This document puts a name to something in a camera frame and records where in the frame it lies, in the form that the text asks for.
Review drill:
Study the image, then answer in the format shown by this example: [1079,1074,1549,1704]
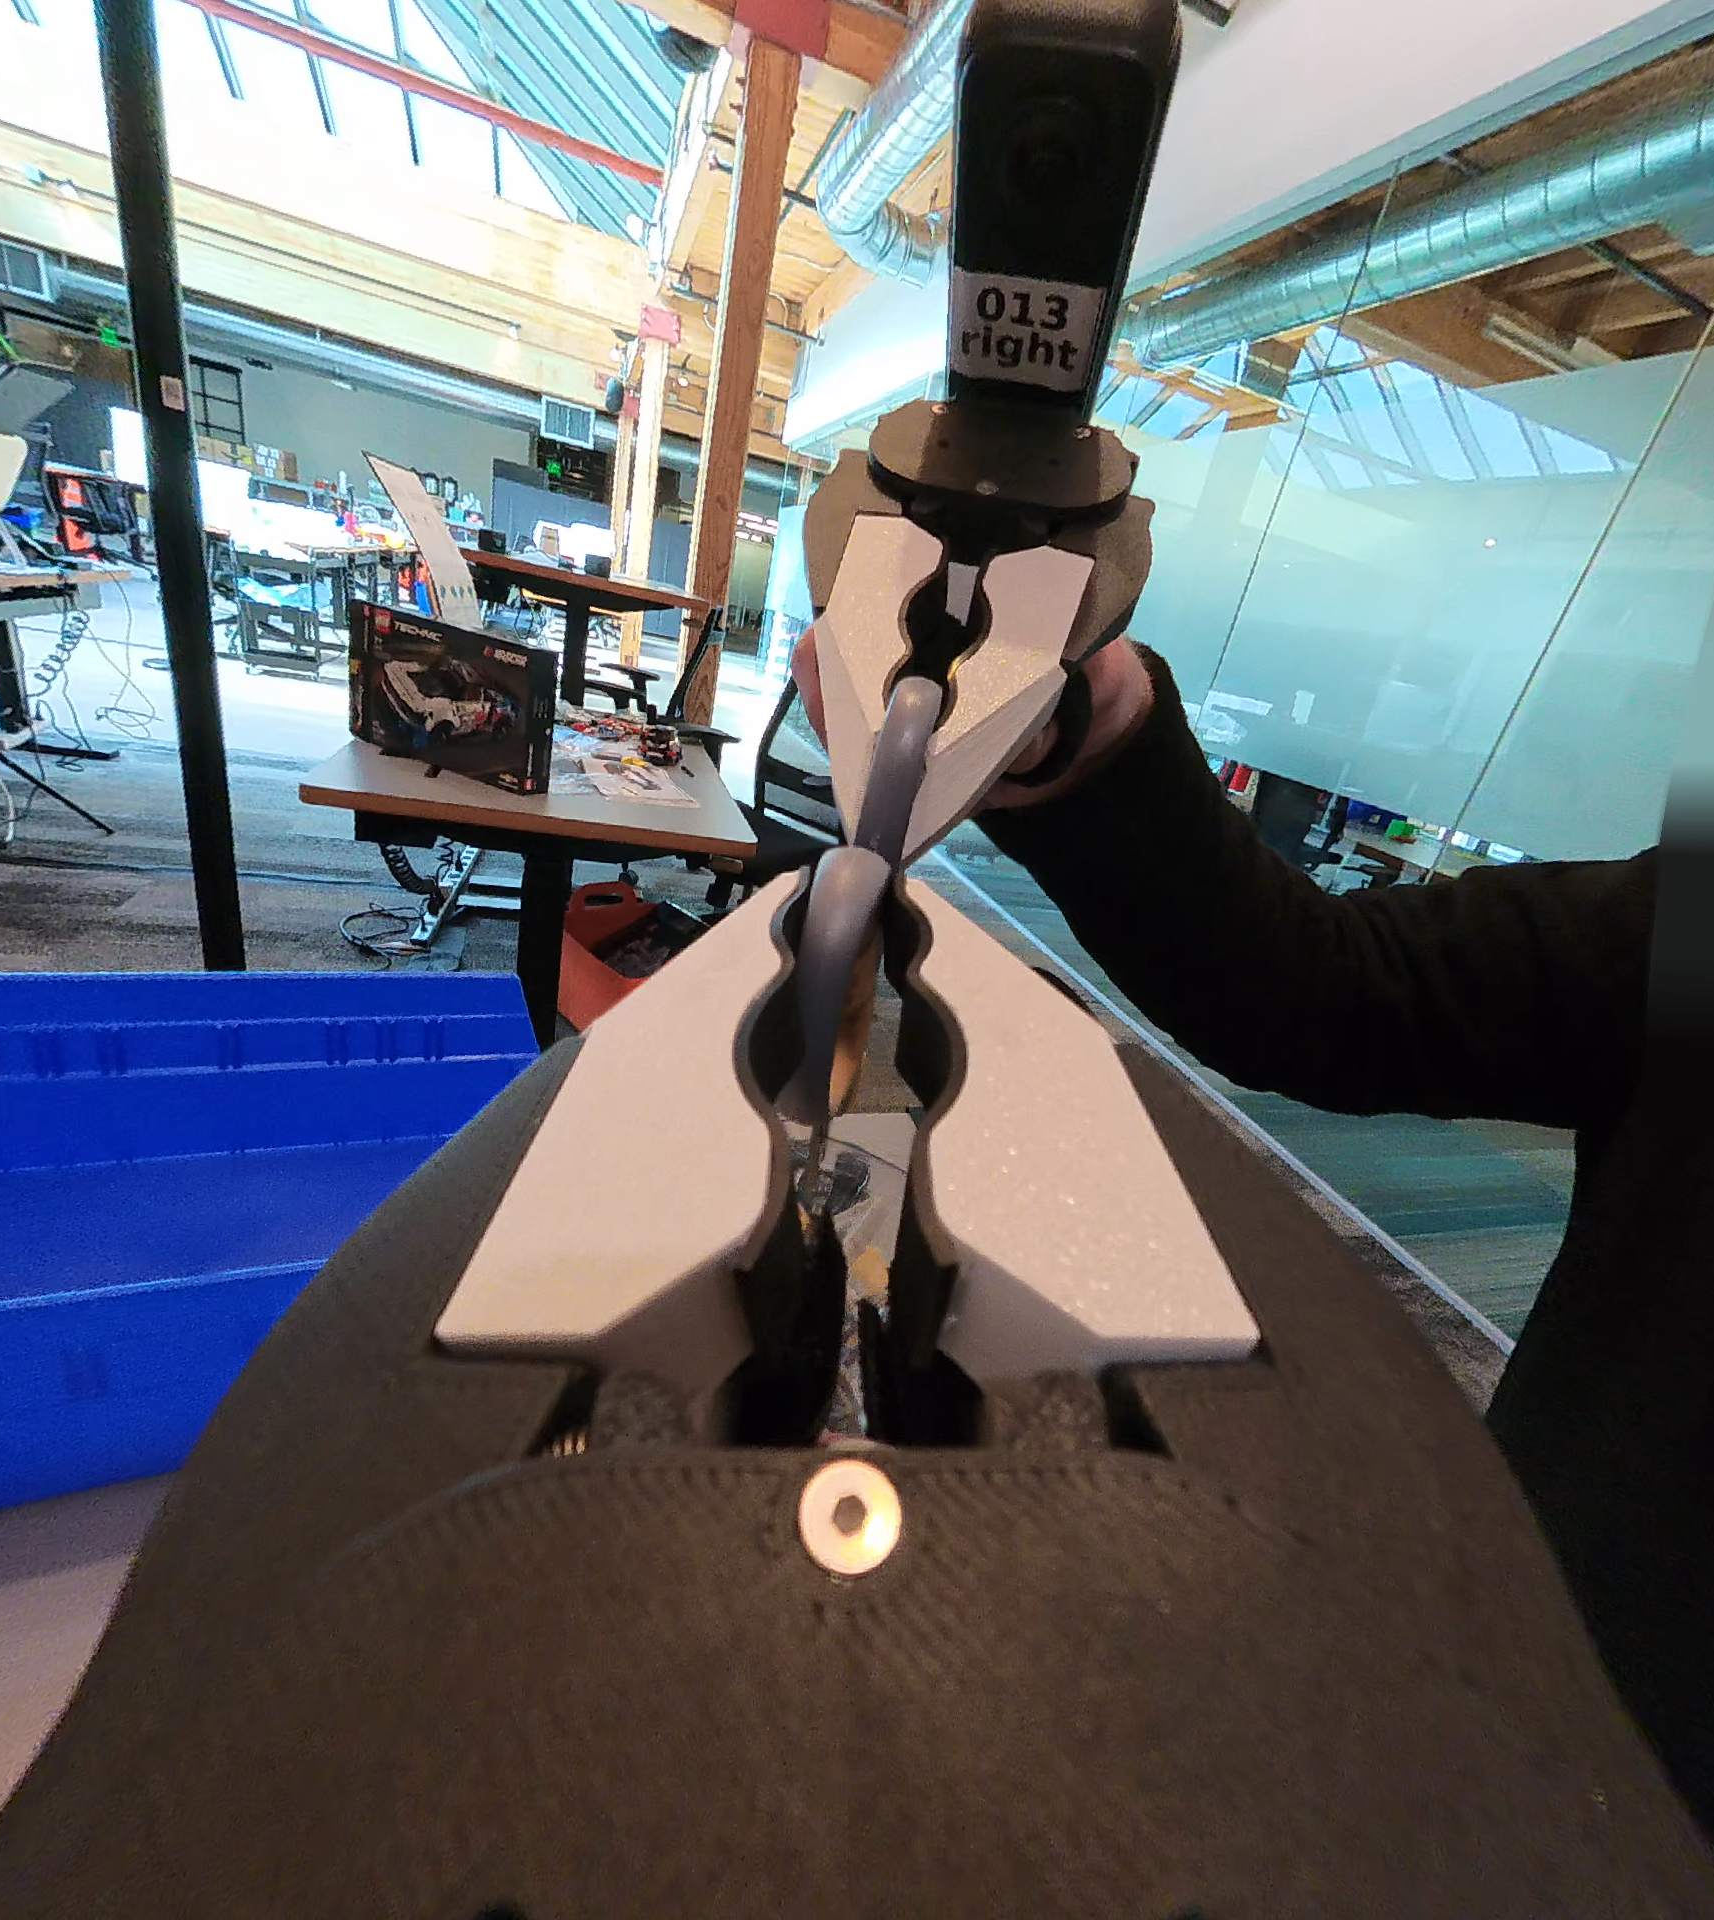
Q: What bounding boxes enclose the person's black clothing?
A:
[1474,841,1714,1920]

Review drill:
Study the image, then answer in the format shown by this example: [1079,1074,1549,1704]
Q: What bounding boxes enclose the blue storage bin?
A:
[0,966,548,1539]

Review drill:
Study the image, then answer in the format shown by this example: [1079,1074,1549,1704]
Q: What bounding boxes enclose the wooden side table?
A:
[297,722,768,1053]

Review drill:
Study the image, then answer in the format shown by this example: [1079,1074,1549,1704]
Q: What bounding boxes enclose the black vertical pole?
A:
[91,0,254,977]

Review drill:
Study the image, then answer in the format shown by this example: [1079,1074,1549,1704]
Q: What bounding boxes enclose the grey curved plastic piece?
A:
[792,675,956,1118]

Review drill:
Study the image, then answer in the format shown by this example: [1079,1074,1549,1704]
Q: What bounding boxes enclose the orange bag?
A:
[559,878,694,1040]

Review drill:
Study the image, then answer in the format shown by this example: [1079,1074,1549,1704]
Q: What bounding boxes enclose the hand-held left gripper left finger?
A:
[434,870,816,1407]

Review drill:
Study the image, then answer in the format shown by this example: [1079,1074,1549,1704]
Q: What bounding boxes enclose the person's right hand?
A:
[984,637,1164,819]

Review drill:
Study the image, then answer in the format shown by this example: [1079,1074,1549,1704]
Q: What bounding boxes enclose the person's right forearm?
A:
[977,638,1700,1202]

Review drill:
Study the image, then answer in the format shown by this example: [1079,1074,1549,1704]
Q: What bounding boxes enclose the wooden post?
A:
[671,0,835,728]

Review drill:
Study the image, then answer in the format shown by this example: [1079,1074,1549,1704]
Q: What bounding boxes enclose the silver air duct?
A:
[1098,45,1714,387]

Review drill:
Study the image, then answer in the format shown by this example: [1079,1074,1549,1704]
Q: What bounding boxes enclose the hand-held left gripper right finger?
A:
[897,954,1266,1407]

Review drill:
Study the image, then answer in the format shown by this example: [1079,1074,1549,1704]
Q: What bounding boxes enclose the black printed box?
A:
[345,597,562,799]

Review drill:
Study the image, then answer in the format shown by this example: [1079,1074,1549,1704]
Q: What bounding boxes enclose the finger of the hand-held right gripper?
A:
[805,518,943,857]
[912,542,1109,878]

